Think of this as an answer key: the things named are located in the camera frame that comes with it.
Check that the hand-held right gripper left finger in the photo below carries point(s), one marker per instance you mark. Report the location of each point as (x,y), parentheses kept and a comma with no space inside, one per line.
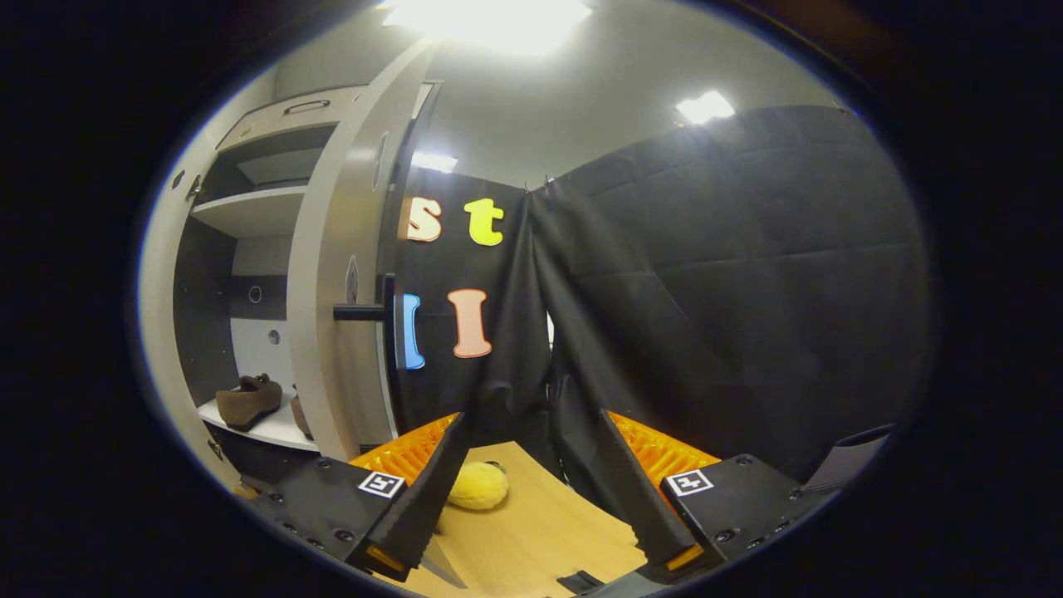
(428,498)

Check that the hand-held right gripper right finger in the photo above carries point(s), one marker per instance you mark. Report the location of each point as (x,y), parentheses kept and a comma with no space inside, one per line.
(639,498)

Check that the brown fuzzy shoe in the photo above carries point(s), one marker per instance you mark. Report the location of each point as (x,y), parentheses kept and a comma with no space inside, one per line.
(301,415)
(249,403)

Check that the grey shoe cabinet door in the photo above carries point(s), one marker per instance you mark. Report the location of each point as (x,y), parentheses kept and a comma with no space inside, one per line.
(162,332)
(320,291)

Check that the grey shoe cabinet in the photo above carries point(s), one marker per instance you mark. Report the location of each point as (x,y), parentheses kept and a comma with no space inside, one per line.
(249,212)

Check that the grey cabinet drawer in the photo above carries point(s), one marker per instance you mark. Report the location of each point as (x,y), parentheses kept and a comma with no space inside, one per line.
(266,124)

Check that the yellow plush toy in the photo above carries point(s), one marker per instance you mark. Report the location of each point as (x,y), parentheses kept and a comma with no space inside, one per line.
(477,488)

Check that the black backdrop cloth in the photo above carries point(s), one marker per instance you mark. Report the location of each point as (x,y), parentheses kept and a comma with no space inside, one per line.
(515,316)
(747,291)

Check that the small ceiling light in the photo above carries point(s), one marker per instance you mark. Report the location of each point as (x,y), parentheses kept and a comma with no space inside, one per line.
(706,107)
(434,162)

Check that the large ceiling light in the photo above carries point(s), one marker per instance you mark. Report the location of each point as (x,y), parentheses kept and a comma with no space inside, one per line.
(490,21)

